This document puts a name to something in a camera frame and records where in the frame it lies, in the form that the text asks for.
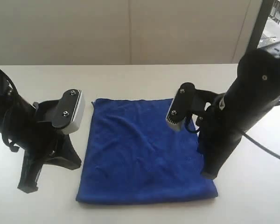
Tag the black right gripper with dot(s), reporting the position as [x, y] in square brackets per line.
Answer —
[218, 137]

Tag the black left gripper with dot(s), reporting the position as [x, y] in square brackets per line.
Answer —
[29, 127]

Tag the blue microfiber cloth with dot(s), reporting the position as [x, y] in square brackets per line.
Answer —
[134, 157]

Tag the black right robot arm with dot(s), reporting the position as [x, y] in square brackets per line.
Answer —
[254, 92]

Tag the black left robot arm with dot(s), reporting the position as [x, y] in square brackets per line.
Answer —
[2, 100]

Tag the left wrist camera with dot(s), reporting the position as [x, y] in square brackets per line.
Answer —
[68, 113]

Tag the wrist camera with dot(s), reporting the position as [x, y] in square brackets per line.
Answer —
[68, 113]
[180, 106]

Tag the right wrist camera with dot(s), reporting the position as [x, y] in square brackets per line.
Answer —
[180, 106]

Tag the black window frame post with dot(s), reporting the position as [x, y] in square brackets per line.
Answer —
[264, 11]

